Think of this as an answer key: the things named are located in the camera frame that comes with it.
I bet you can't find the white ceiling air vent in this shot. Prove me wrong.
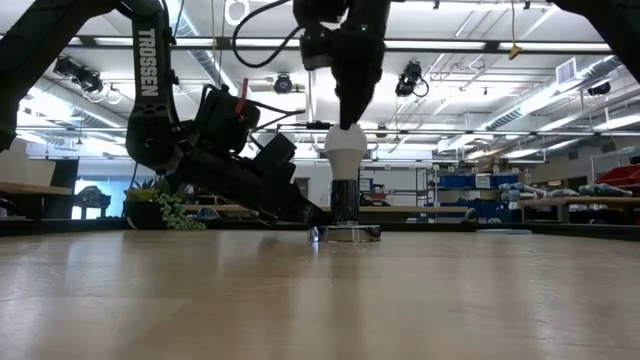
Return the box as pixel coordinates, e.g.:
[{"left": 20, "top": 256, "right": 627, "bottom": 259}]
[{"left": 555, "top": 57, "right": 579, "bottom": 86}]

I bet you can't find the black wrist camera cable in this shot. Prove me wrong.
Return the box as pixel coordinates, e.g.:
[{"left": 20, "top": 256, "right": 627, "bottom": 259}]
[
  {"left": 248, "top": 99, "right": 307, "bottom": 132},
  {"left": 231, "top": 0, "right": 307, "bottom": 70}
]

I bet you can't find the ceiling light strip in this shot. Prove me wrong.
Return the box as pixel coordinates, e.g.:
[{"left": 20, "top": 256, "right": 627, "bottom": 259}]
[{"left": 67, "top": 35, "right": 621, "bottom": 55}]

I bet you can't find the shelf with blue bins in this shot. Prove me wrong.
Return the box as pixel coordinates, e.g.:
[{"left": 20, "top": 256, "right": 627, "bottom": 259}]
[{"left": 433, "top": 169, "right": 521, "bottom": 221}]

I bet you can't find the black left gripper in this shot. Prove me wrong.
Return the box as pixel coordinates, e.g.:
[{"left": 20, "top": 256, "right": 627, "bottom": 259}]
[{"left": 174, "top": 132, "right": 332, "bottom": 227}]

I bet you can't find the thick wooden table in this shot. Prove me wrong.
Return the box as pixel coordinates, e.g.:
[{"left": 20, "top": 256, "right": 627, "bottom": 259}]
[{"left": 0, "top": 181, "right": 75, "bottom": 221}]

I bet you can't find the long wooden workbench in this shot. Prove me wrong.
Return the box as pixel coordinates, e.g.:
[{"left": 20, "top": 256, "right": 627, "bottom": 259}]
[{"left": 517, "top": 196, "right": 640, "bottom": 225}]

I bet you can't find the yellow hanging cord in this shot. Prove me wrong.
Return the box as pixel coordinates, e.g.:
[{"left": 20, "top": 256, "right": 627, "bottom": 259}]
[{"left": 508, "top": 0, "right": 524, "bottom": 61}]

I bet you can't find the black aluminium table frame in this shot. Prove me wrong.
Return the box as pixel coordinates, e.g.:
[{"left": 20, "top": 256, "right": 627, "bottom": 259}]
[{"left": 0, "top": 217, "right": 640, "bottom": 243}]

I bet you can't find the red storage bin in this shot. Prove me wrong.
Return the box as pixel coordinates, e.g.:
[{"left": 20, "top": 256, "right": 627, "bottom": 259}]
[{"left": 594, "top": 163, "right": 640, "bottom": 190}]

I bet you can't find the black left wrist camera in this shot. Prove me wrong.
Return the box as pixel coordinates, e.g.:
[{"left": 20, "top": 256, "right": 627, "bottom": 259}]
[{"left": 193, "top": 83, "right": 262, "bottom": 154}]

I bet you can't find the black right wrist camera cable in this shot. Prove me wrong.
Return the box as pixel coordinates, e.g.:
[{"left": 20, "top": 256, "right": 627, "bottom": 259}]
[{"left": 231, "top": 0, "right": 307, "bottom": 70}]

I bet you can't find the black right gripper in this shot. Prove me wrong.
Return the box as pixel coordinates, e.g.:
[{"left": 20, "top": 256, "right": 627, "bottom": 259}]
[{"left": 330, "top": 30, "right": 386, "bottom": 130}]

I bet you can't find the grey-blue material roll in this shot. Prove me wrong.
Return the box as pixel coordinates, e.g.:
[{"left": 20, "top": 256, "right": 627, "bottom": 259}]
[
  {"left": 578, "top": 183, "right": 632, "bottom": 198},
  {"left": 499, "top": 181, "right": 547, "bottom": 202}
]

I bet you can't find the black overhead mounted device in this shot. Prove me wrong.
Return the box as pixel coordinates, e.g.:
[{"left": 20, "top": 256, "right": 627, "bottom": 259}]
[
  {"left": 53, "top": 54, "right": 105, "bottom": 95},
  {"left": 273, "top": 73, "right": 294, "bottom": 96},
  {"left": 394, "top": 60, "right": 430, "bottom": 99}
]

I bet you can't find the black left wrist camera cable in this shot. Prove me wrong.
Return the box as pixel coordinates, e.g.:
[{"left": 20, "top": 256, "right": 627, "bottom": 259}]
[{"left": 248, "top": 99, "right": 307, "bottom": 132}]

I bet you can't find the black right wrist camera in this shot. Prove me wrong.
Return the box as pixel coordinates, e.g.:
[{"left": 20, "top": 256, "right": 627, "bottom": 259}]
[{"left": 299, "top": 22, "right": 346, "bottom": 71}]

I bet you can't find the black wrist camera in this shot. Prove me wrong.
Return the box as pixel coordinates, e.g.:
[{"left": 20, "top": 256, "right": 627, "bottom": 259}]
[
  {"left": 299, "top": 22, "right": 346, "bottom": 71},
  {"left": 193, "top": 83, "right": 262, "bottom": 154}
]

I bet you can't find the green potted plant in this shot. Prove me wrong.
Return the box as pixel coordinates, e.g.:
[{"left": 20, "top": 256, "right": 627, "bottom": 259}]
[{"left": 123, "top": 177, "right": 207, "bottom": 232}]

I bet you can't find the red cable tab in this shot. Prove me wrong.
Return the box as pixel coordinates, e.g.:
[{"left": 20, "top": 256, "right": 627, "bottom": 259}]
[{"left": 235, "top": 77, "right": 250, "bottom": 119}]

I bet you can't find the white lightbulb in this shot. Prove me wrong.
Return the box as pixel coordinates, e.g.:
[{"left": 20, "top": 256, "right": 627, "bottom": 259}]
[{"left": 323, "top": 123, "right": 369, "bottom": 182}]

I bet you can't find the silver ceiling ventilation duct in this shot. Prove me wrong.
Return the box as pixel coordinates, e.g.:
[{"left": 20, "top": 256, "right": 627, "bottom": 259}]
[{"left": 479, "top": 54, "right": 640, "bottom": 132}]

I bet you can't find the chrome lamp socket base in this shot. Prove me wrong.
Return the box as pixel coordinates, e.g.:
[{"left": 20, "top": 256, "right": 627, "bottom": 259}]
[{"left": 307, "top": 178, "right": 382, "bottom": 244}]

